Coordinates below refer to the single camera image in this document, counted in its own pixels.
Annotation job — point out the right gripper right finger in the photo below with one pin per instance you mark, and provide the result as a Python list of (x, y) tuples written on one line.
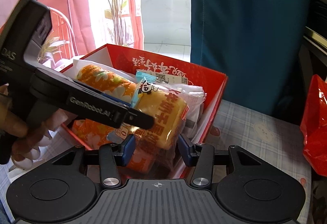
[(200, 157)]

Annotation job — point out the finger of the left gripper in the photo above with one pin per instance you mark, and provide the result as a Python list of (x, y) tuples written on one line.
[(88, 88), (99, 107)]

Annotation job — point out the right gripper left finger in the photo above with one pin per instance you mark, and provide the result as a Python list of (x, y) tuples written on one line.
[(112, 156)]

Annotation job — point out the orange floral cloth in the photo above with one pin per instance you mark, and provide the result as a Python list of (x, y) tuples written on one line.
[(93, 133)]

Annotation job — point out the yellow bread package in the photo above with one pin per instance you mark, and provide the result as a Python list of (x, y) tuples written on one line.
[(157, 144)]

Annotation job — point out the white cloth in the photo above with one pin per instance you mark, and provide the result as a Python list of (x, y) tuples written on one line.
[(72, 72)]

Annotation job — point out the blue snack bag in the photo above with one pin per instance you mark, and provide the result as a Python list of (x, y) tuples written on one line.
[(195, 97)]

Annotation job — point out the person's left hand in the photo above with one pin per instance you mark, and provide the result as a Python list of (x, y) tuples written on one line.
[(19, 142)]

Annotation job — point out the red plastic bag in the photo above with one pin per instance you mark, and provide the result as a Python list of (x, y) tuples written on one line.
[(313, 126)]

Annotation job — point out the dark teal curtain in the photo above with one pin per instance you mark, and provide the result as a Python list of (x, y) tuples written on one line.
[(256, 44)]

